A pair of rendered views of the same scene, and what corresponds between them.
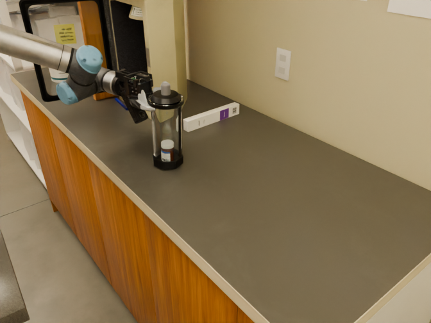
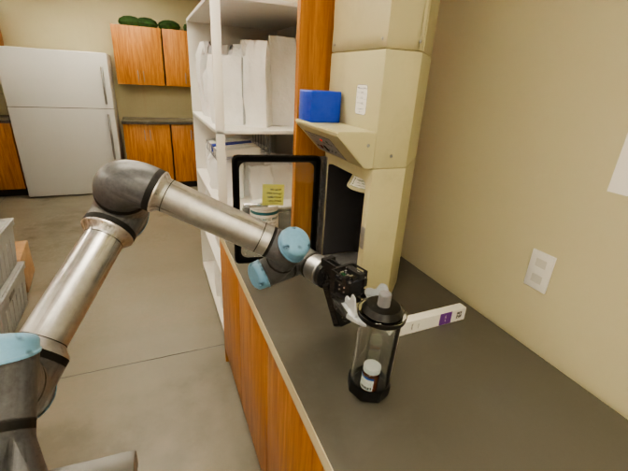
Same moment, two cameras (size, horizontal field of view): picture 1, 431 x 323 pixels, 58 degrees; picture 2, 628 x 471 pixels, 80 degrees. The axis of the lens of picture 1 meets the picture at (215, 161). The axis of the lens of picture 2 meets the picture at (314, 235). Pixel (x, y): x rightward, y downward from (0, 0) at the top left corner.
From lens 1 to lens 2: 0.40 m
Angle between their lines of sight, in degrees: 15
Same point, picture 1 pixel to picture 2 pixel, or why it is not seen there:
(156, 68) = (370, 250)
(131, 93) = (337, 290)
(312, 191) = not seen: outside the picture
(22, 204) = (198, 344)
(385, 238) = not seen: outside the picture
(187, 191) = (392, 454)
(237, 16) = (478, 198)
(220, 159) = (440, 399)
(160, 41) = (380, 221)
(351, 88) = not seen: outside the picture
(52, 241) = (217, 398)
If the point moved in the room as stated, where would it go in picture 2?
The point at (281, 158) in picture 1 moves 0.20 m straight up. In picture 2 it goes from (535, 419) to (562, 349)
